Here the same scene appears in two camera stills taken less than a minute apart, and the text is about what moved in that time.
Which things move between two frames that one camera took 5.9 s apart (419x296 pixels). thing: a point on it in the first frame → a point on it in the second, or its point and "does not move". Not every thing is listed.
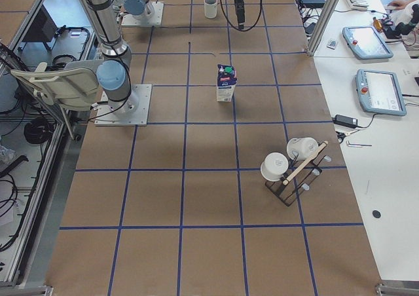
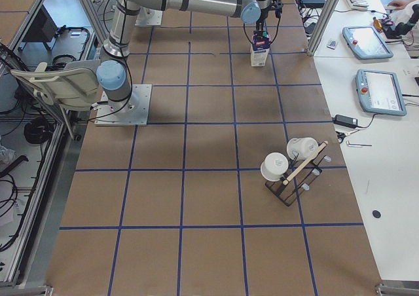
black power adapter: [345, 121] does not move
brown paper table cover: [237, 186] does not move
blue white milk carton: [226, 80] → [260, 47]
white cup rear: [302, 148] does not move
